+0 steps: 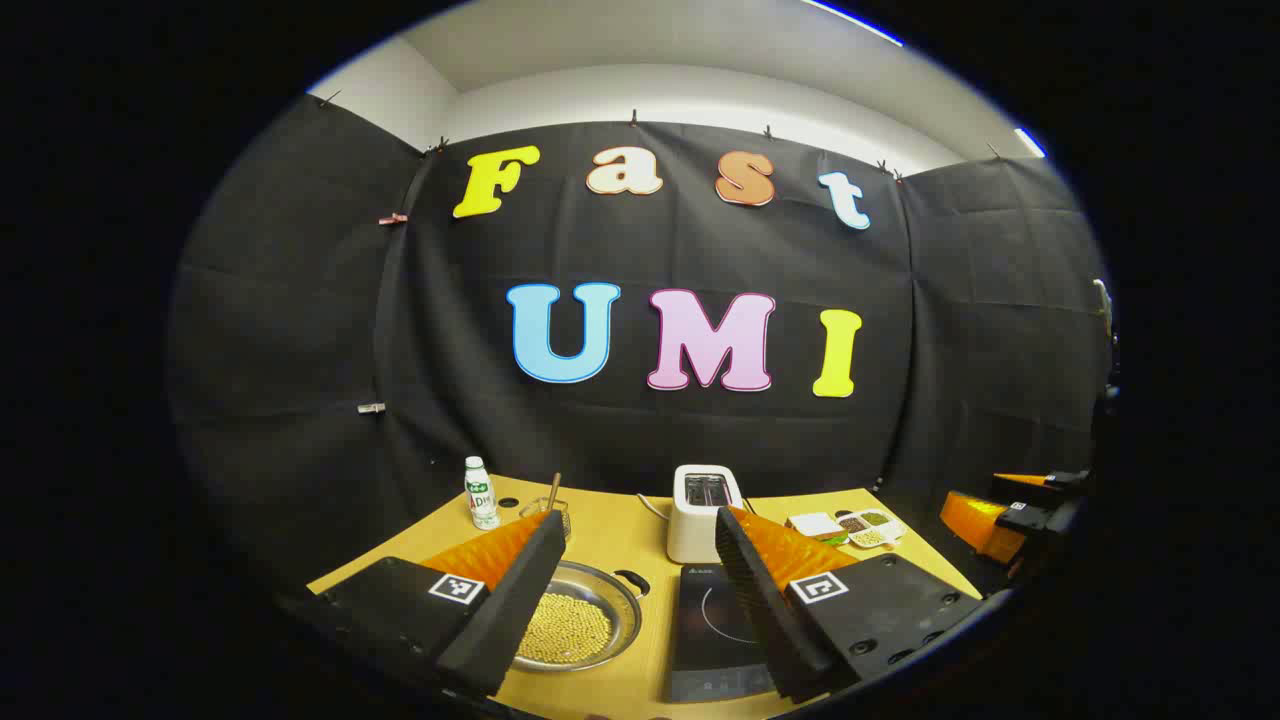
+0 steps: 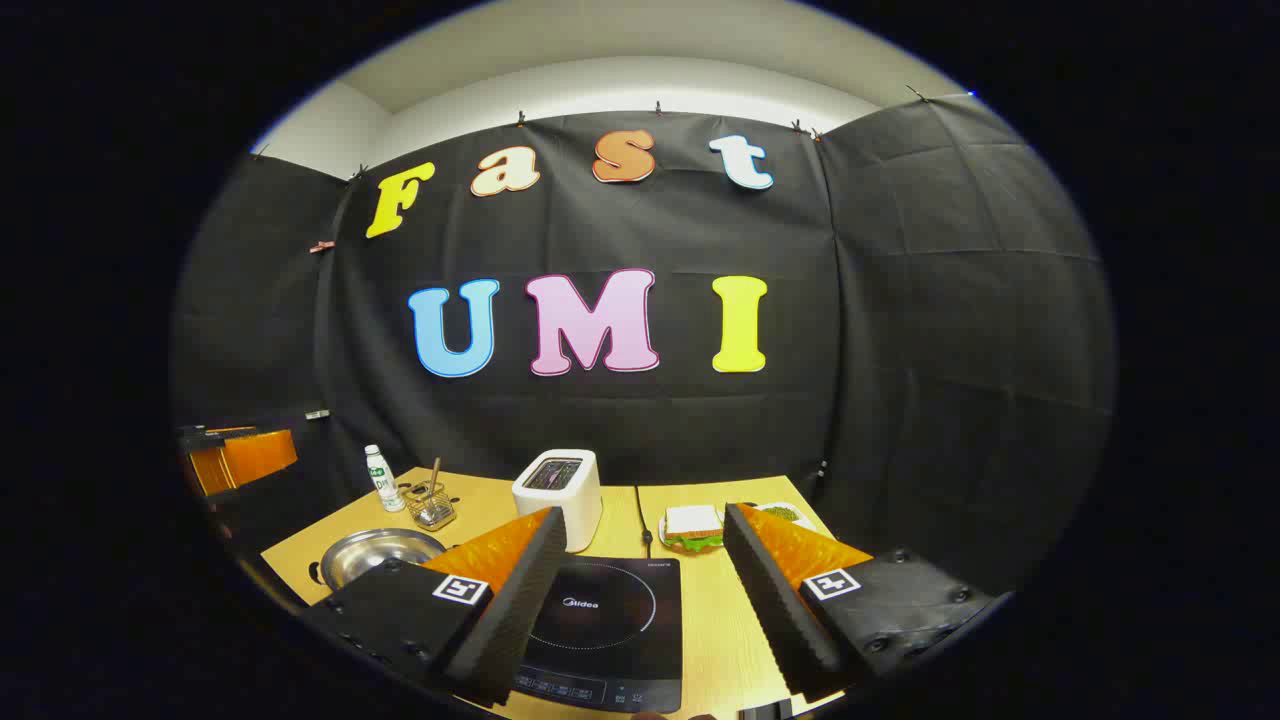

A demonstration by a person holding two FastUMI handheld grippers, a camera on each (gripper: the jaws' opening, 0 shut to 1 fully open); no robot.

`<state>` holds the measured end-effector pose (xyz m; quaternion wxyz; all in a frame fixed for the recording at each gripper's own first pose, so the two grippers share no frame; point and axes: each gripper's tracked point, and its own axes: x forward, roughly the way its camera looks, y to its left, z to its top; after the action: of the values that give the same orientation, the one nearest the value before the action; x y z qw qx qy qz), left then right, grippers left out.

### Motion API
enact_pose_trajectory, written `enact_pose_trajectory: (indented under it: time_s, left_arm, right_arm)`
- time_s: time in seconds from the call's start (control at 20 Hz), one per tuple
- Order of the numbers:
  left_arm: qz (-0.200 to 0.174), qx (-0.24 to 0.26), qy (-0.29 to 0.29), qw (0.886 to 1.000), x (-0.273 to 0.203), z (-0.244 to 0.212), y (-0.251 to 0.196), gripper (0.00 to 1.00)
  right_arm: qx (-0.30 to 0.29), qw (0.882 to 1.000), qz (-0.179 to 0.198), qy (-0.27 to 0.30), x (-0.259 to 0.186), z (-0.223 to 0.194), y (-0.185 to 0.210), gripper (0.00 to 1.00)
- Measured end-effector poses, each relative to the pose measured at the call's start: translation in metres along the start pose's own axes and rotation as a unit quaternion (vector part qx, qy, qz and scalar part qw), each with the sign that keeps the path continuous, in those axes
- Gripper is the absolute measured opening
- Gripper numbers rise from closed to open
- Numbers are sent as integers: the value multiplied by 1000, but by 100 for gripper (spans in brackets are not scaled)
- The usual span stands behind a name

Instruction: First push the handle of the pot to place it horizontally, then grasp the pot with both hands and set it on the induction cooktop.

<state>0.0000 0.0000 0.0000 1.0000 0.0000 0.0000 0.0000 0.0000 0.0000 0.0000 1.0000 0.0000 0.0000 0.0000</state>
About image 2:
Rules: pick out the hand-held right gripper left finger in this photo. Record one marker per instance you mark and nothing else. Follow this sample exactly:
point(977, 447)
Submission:
point(520, 600)

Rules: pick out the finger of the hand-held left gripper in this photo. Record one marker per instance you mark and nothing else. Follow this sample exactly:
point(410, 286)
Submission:
point(260, 457)
point(210, 472)

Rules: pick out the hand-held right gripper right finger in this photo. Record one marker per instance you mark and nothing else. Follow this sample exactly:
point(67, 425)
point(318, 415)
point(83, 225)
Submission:
point(775, 600)

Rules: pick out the black induction cooktop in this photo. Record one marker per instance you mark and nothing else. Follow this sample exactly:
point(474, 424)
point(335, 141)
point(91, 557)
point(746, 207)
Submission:
point(610, 620)

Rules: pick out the stainless steel pot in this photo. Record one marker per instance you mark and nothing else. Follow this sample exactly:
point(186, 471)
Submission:
point(375, 555)

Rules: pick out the white divided bean dish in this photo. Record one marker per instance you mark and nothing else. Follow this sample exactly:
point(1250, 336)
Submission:
point(785, 513)

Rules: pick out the lettuce sandwich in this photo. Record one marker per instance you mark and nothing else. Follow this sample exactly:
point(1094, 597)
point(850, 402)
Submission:
point(692, 522)

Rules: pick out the white toaster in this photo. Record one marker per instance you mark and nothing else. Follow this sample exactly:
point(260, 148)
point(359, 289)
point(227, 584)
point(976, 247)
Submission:
point(580, 500)

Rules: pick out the white green-label drink bottle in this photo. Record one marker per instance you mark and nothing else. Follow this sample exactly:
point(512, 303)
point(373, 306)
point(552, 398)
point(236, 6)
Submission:
point(383, 482)

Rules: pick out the small white plate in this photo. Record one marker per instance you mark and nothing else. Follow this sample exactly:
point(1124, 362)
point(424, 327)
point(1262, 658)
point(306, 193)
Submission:
point(664, 535)

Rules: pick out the black backdrop cloth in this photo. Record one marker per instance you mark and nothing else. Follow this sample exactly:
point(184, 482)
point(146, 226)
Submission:
point(600, 420)

